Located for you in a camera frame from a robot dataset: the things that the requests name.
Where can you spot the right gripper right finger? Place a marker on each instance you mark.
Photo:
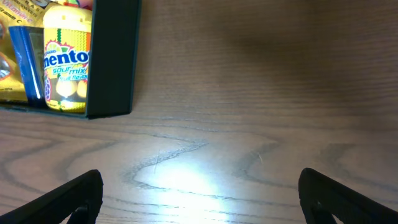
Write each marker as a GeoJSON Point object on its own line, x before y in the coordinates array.
{"type": "Point", "coordinates": [324, 200]}

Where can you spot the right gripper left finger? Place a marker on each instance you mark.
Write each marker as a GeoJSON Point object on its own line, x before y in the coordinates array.
{"type": "Point", "coordinates": [79, 200]}

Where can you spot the small blue cardboard box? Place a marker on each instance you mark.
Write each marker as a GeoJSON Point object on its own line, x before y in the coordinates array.
{"type": "Point", "coordinates": [28, 44]}

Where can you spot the dark green box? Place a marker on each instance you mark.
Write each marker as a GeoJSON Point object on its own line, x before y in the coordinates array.
{"type": "Point", "coordinates": [112, 65]}

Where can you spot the yellow Mentos gum bottle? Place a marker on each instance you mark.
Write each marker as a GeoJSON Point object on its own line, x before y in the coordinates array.
{"type": "Point", "coordinates": [67, 44]}

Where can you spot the yellow Hacks candy bag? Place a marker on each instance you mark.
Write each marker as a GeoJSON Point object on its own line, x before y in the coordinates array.
{"type": "Point", "coordinates": [17, 13]}

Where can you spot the green Haribo gummy bag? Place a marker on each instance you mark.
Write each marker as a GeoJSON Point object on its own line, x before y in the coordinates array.
{"type": "Point", "coordinates": [84, 4]}

